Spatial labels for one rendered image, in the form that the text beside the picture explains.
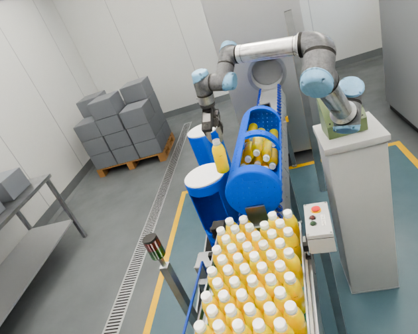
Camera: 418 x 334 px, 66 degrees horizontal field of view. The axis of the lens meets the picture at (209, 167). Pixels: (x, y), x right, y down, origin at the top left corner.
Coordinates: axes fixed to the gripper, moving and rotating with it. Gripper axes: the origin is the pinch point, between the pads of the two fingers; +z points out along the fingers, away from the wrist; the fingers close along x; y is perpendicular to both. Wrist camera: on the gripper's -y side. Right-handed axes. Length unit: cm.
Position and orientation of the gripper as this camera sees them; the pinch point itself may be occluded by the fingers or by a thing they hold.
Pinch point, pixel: (215, 141)
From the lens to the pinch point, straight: 158.9
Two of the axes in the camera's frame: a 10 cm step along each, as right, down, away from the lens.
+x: -9.7, 1.1, 2.4
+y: 1.2, -6.2, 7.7
